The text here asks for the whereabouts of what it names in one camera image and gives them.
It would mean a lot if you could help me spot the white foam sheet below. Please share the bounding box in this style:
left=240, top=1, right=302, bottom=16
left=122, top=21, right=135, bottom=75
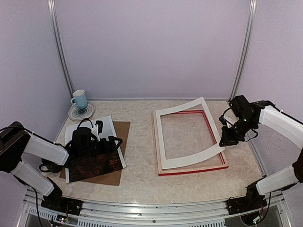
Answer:
left=65, top=116, right=115, bottom=168

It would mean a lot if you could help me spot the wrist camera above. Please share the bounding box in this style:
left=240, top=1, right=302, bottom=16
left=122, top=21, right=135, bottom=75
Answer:
left=92, top=120, right=103, bottom=140
left=219, top=115, right=234, bottom=128

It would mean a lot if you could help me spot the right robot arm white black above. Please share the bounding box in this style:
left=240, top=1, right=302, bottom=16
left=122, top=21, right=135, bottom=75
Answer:
left=219, top=95, right=303, bottom=214

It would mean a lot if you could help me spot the aluminium corner post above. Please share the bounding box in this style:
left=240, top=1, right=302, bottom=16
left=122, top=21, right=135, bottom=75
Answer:
left=47, top=0, right=74, bottom=98
left=229, top=0, right=258, bottom=101

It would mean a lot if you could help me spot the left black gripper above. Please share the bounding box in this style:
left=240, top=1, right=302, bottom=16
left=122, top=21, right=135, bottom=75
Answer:
left=80, top=135, right=122, bottom=159

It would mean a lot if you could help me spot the white mat board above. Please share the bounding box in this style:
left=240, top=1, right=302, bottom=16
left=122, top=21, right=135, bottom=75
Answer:
left=155, top=96, right=227, bottom=170

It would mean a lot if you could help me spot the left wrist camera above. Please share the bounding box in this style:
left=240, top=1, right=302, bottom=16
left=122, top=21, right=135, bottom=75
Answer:
left=92, top=120, right=103, bottom=140

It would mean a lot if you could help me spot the aluminium front rail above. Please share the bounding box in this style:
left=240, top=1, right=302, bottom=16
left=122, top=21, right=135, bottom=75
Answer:
left=15, top=185, right=293, bottom=227

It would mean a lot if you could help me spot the red wooden picture frame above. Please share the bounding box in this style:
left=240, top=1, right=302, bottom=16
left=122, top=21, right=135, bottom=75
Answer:
left=152, top=109, right=229, bottom=177

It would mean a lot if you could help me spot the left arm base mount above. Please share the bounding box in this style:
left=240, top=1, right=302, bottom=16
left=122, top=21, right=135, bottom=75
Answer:
left=41, top=197, right=83, bottom=216

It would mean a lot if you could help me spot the light blue mug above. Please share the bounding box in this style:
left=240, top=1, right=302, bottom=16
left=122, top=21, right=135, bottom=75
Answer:
left=70, top=89, right=88, bottom=109

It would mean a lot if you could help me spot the right aluminium corner post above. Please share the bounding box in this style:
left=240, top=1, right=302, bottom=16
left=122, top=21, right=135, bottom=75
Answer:
left=229, top=0, right=258, bottom=101

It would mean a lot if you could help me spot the striped round plate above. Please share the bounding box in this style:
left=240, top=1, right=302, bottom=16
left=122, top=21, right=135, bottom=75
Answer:
left=68, top=102, right=95, bottom=121

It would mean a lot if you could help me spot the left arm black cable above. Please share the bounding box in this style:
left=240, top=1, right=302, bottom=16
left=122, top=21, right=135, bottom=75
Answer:
left=78, top=118, right=94, bottom=130

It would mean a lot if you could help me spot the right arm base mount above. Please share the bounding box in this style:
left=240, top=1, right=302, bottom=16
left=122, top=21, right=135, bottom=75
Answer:
left=226, top=197, right=267, bottom=215

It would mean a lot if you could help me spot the left aluminium corner post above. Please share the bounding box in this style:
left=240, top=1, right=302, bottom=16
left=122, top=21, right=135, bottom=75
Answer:
left=47, top=0, right=74, bottom=98

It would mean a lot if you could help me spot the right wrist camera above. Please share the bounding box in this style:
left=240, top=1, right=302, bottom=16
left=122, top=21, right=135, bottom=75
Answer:
left=219, top=115, right=234, bottom=128

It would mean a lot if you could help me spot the dark green mug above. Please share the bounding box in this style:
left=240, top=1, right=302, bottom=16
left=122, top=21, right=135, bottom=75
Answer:
left=39, top=158, right=63, bottom=174

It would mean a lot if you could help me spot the red landscape photo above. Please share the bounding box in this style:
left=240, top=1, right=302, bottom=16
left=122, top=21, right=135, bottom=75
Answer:
left=65, top=151, right=124, bottom=183

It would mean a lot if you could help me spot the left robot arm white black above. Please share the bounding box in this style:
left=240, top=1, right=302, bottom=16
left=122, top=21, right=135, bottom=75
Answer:
left=0, top=121, right=126, bottom=215

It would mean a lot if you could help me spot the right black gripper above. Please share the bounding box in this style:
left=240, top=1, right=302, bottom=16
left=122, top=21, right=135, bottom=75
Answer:
left=220, top=116, right=257, bottom=147

